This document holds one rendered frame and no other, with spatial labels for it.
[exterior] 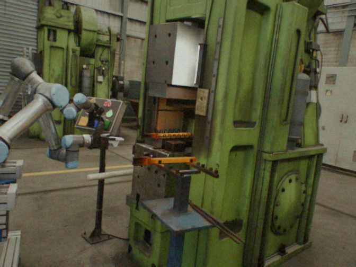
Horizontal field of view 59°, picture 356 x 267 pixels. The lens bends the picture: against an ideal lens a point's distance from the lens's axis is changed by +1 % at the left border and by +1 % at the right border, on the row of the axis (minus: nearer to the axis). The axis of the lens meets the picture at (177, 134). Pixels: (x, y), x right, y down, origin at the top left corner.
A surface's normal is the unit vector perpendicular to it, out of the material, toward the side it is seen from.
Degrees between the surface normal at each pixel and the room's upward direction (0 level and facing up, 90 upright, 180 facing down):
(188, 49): 90
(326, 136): 90
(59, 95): 86
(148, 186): 90
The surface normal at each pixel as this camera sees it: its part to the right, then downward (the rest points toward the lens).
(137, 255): -0.74, 0.02
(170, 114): 0.66, 0.18
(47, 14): 0.49, 0.16
